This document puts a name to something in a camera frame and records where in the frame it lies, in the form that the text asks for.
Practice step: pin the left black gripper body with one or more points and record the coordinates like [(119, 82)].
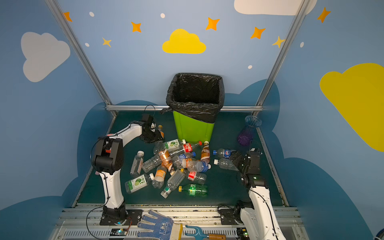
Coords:
[(153, 136)]

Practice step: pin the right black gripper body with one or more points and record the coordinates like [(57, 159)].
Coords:
[(240, 159)]

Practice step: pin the orange Fanta bottle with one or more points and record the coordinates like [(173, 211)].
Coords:
[(160, 129)]

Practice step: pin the clear bottle white cap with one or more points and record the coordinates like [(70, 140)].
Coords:
[(225, 164)]

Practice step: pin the blue Pepsi label bottle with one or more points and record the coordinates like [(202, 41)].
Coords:
[(223, 153)]

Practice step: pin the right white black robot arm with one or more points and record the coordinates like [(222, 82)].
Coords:
[(258, 216)]

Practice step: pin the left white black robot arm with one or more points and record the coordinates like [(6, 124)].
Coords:
[(111, 183)]

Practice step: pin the lime label bottle near bin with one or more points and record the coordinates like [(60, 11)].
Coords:
[(174, 144)]

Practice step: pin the green plastic trash bin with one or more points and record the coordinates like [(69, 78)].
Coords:
[(192, 130)]

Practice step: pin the black bin liner bag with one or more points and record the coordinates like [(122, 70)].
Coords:
[(196, 95)]

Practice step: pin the purple glass vase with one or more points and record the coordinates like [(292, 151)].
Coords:
[(246, 136)]

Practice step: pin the clear ribbed water bottle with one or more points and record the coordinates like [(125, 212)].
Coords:
[(152, 163)]

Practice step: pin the brown Nescafe bottle lying centre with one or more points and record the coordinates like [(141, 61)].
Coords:
[(167, 161)]

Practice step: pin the red cola bottle lying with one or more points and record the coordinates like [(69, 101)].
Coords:
[(186, 148)]

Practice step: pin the brown Nescafe bottle white cap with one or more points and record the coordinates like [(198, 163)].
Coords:
[(205, 154)]

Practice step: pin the orange red label bottle centre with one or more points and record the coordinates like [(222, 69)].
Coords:
[(181, 163)]

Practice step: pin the orange label bottle front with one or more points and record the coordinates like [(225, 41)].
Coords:
[(159, 178)]

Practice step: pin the clear bottle green label front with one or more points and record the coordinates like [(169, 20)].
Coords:
[(173, 182)]

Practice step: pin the red label bottle lying front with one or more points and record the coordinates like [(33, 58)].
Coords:
[(195, 177)]

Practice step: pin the clear bottle blue cap centre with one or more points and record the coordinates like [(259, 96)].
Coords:
[(198, 166)]

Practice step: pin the large lime label bottle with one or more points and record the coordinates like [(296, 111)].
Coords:
[(139, 183)]

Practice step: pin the green Sprite bottle yellow cap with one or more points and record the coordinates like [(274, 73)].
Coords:
[(194, 190)]

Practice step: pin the right green circuit board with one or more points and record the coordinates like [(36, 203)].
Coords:
[(242, 234)]

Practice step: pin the green circuit board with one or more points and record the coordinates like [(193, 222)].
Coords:
[(242, 234), (118, 232)]

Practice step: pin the blue dotted work glove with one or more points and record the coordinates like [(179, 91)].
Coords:
[(159, 227)]

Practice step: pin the left green circuit board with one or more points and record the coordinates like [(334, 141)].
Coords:
[(118, 232)]

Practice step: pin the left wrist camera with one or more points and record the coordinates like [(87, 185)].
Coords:
[(153, 126)]

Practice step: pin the aluminium back frame rail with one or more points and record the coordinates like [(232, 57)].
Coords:
[(160, 108)]

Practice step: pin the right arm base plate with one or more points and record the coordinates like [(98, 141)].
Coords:
[(229, 216)]

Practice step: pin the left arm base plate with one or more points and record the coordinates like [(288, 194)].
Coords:
[(121, 217)]

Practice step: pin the teal garden fork wooden handle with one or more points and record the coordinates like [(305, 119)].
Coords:
[(199, 234)]

